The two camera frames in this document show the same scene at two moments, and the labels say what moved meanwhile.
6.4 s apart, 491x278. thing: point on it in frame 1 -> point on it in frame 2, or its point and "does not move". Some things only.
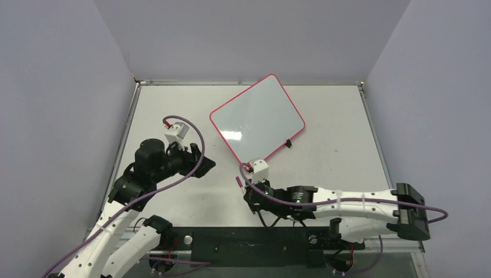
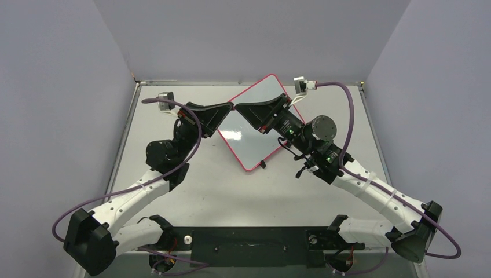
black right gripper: x=254 y=197 -> x=274 y=116
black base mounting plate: x=260 y=246 does not move
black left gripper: x=190 y=158 -> x=211 y=117
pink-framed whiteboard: x=257 y=121 does not move
